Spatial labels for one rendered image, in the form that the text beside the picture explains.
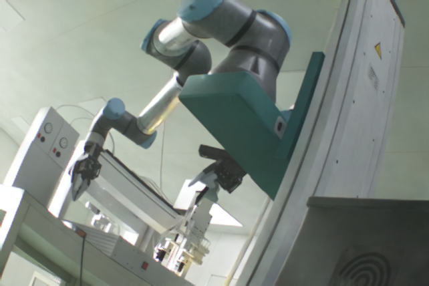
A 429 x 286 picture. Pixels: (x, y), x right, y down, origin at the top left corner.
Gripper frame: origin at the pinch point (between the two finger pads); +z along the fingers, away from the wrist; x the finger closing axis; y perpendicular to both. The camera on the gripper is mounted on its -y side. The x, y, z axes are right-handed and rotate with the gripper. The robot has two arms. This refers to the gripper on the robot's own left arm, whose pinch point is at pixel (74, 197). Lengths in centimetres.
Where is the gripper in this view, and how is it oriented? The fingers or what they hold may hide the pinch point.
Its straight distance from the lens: 185.9
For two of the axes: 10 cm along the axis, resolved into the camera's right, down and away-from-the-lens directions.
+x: 6.2, 5.6, 5.5
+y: 7.6, -2.6, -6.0
